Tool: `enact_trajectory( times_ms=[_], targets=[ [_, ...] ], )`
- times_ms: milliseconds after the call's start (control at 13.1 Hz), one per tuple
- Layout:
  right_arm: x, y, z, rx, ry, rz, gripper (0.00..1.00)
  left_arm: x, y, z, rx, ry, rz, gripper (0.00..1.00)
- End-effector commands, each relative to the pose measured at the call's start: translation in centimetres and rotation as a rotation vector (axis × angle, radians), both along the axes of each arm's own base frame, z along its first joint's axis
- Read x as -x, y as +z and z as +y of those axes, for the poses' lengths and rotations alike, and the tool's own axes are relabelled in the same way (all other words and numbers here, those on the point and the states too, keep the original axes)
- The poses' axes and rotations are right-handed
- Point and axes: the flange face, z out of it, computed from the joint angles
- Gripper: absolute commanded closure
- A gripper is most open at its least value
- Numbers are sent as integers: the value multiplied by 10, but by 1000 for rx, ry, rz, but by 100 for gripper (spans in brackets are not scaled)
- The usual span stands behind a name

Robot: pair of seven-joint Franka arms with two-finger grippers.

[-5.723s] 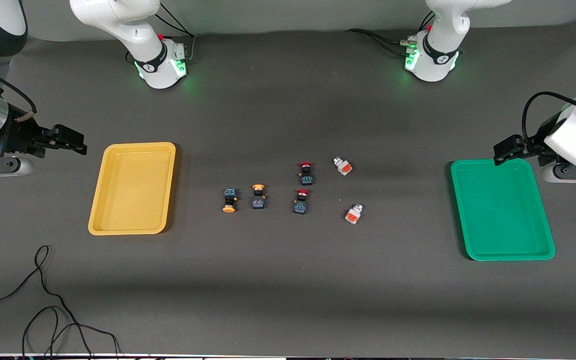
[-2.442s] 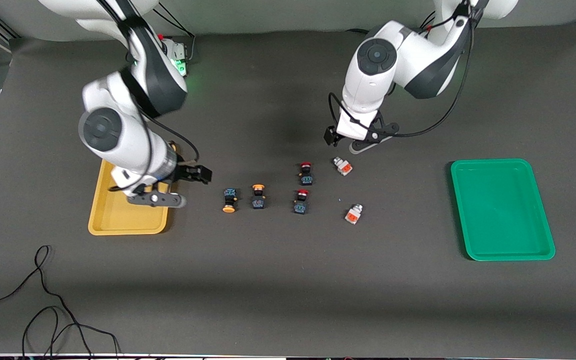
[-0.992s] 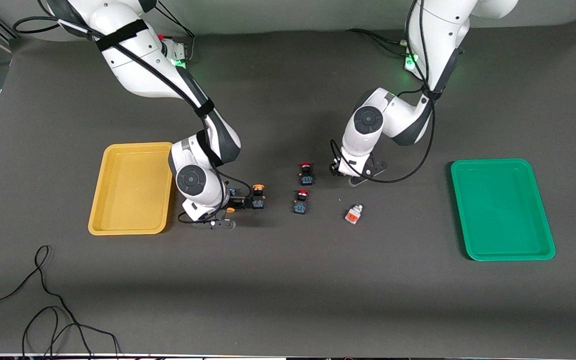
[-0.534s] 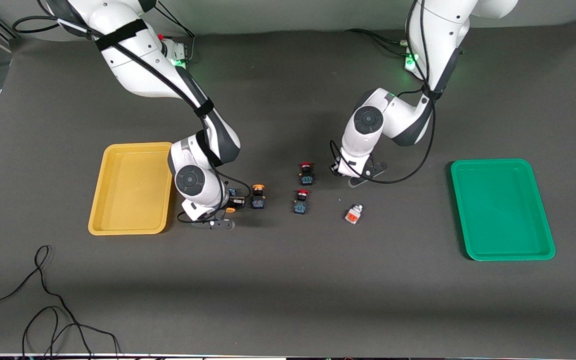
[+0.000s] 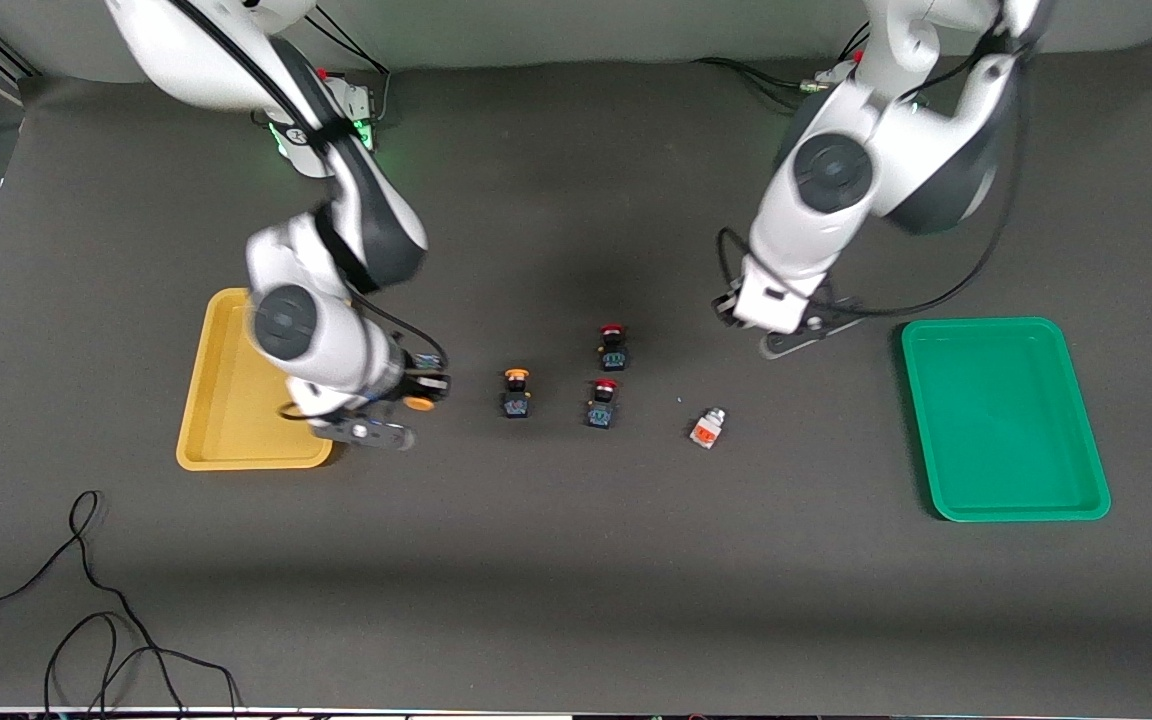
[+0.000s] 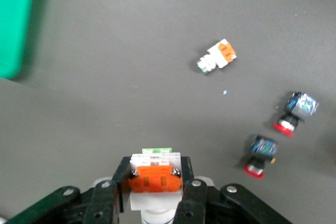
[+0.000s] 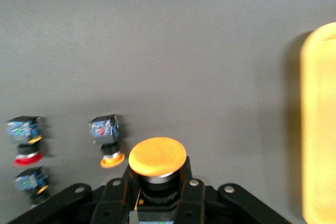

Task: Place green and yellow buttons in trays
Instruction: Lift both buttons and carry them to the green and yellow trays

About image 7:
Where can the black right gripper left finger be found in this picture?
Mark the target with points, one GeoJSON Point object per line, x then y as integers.
{"type": "Point", "coordinates": [113, 197]}

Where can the red mushroom push button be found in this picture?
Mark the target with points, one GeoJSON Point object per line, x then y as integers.
{"type": "Point", "coordinates": [31, 182]}
{"type": "Point", "coordinates": [25, 129]}

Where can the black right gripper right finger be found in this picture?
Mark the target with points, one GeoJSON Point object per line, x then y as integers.
{"type": "Point", "coordinates": [193, 197]}

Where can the yellow plastic tray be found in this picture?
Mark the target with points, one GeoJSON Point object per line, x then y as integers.
{"type": "Point", "coordinates": [320, 119]}

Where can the yellow mushroom push button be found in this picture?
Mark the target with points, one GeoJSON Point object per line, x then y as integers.
{"type": "Point", "coordinates": [105, 129]}
{"type": "Point", "coordinates": [157, 155]}

